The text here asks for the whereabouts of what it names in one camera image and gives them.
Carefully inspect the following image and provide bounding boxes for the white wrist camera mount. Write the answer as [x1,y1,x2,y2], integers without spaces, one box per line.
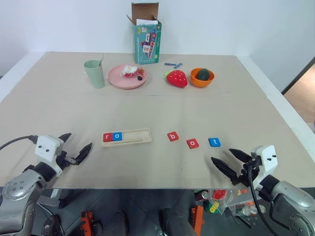
[250,145,279,191]
[34,135,65,177]

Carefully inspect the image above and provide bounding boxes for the orange upright object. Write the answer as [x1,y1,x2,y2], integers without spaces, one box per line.
[190,205,205,236]

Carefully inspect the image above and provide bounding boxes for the red letter tile o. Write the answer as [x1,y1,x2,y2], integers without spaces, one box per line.
[186,138,199,150]

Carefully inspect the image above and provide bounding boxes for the wooden letter tray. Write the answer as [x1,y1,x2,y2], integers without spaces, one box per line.
[101,127,153,148]

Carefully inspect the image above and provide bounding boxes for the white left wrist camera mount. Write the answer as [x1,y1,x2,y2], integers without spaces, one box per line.
[34,135,65,177]

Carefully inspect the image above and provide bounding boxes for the white paper sheet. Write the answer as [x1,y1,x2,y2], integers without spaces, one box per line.
[136,18,159,26]

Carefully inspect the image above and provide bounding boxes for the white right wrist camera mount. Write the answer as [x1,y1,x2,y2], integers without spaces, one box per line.
[250,145,279,191]

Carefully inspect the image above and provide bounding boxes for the red strawberry toy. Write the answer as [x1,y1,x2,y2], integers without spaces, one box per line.
[162,69,189,89]

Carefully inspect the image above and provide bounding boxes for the pink plate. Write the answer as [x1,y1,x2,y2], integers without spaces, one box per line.
[107,64,150,90]

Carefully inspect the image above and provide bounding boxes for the clear plastic snack bag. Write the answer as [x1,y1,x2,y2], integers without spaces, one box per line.
[120,64,138,79]

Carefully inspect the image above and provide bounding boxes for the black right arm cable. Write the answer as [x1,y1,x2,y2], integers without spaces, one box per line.
[247,164,279,236]

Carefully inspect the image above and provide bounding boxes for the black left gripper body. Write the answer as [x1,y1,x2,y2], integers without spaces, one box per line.
[56,150,79,174]

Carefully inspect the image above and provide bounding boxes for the beige table cover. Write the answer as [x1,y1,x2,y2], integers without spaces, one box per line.
[0,51,315,190]

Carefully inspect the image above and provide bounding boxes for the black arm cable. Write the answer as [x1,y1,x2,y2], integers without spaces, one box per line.
[247,164,279,236]
[0,135,38,151]

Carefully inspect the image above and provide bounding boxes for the orange bowl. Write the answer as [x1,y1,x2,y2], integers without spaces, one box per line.
[190,67,215,88]

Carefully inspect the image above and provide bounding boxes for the clear bag of toys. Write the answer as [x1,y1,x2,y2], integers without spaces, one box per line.
[195,188,266,222]

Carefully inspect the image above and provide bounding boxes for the teal cardboard toy box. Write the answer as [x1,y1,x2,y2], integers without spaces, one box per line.
[126,2,162,65]

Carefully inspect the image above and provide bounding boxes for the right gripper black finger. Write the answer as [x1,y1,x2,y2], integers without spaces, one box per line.
[228,148,253,163]
[211,156,239,180]

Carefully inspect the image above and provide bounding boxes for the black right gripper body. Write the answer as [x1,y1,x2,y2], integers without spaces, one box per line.
[231,157,261,188]

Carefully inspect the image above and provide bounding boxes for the dark rounded shape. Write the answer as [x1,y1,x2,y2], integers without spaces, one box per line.
[159,207,195,236]

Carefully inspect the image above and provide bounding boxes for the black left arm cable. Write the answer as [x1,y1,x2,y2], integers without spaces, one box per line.
[0,135,38,151]

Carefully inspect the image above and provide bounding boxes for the orange black tool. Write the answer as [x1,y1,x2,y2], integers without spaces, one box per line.
[80,210,103,236]

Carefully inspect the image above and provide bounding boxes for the light green cup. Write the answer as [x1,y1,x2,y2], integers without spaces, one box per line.
[83,59,106,89]

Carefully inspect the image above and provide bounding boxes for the dark green avocado toy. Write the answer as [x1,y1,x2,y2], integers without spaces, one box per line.
[197,68,212,81]

